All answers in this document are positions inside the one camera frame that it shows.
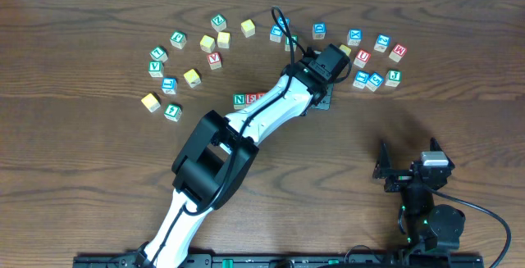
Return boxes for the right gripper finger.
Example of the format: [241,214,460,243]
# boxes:
[430,138,454,169]
[372,141,392,179]

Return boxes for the red E block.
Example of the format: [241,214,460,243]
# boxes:
[245,93,258,106]

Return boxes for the green N block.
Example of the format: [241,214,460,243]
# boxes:
[233,93,246,110]

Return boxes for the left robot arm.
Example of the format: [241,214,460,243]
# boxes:
[135,44,350,267]

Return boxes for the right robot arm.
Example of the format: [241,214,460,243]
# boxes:
[372,138,466,266]

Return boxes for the yellow block right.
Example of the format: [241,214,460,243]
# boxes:
[339,44,351,57]

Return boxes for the green B block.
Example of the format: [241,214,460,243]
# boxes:
[285,35,298,52]

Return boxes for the blue D block right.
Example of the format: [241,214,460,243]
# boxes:
[312,23,326,40]

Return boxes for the blue d block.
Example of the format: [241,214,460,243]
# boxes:
[277,17,290,30]
[312,23,326,40]

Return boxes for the blue T block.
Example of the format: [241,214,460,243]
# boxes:
[353,70,370,89]

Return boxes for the blue X block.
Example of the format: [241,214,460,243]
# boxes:
[347,29,363,46]

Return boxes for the blue block beside B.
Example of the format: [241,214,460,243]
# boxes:
[269,25,283,43]

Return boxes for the blue S block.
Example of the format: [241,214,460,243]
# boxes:
[366,72,384,92]

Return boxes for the blue D block upper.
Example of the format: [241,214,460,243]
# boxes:
[277,17,290,30]

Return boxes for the blue Z block right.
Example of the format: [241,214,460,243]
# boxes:
[373,34,390,52]

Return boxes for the green J block right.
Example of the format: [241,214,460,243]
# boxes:
[385,70,402,88]

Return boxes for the green j block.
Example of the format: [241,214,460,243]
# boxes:
[170,31,187,49]
[385,70,402,88]

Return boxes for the yellow block top centre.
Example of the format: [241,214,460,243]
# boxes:
[241,19,256,38]

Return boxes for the red M block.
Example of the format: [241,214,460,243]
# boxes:
[389,43,407,62]

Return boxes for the yellow block beside Z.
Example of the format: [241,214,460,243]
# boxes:
[217,32,231,49]

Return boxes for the red A block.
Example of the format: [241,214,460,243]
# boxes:
[207,52,222,70]

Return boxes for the green Z block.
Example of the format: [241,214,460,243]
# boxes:
[211,13,227,32]

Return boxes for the yellow block left of centre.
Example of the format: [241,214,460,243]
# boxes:
[199,35,216,53]

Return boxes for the yellow block near P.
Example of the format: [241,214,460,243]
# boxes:
[184,69,202,88]

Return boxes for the green J block left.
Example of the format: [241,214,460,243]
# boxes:
[170,31,187,49]

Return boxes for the green 4 block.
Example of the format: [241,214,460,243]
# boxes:
[163,104,182,122]

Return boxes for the green L block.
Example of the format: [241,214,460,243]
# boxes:
[149,46,168,63]

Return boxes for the green V block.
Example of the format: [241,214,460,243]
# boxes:
[148,61,164,78]

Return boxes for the yellow block far left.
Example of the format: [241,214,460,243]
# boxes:
[141,93,161,112]

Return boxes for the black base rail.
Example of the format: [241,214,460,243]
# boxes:
[72,252,484,268]

